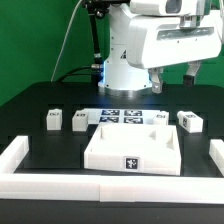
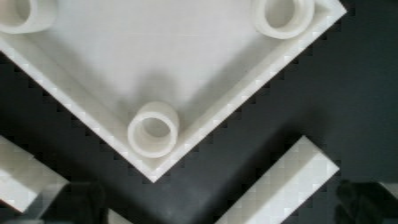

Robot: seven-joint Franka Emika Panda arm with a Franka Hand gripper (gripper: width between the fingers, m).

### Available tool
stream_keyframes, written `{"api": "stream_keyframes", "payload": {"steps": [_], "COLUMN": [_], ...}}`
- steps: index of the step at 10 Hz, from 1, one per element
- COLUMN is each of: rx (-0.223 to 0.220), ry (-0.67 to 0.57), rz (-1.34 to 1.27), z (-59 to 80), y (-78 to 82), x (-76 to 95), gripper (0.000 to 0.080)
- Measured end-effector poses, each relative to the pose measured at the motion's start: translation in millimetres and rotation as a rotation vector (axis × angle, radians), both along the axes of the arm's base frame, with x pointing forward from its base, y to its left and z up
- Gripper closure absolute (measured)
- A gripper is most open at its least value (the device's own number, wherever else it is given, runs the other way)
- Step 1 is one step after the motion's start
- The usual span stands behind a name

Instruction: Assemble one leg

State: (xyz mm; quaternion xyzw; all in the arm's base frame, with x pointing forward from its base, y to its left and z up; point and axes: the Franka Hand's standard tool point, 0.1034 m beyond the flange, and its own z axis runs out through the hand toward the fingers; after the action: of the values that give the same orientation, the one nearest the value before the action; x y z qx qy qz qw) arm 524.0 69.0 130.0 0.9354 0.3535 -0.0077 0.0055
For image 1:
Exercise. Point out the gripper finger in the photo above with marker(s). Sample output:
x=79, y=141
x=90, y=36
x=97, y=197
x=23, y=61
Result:
x=155, y=76
x=190, y=77

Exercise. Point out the white U-shaped fence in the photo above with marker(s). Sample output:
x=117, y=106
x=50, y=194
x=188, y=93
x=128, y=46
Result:
x=15, y=185

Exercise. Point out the white square tabletop part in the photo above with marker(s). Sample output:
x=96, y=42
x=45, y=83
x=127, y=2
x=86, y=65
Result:
x=138, y=148

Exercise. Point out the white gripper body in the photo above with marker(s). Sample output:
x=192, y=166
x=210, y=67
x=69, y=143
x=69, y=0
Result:
x=159, y=41

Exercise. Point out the white sheet with tags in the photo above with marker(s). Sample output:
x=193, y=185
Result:
x=130, y=116

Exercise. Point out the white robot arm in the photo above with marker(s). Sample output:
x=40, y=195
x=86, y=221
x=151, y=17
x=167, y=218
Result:
x=119, y=77

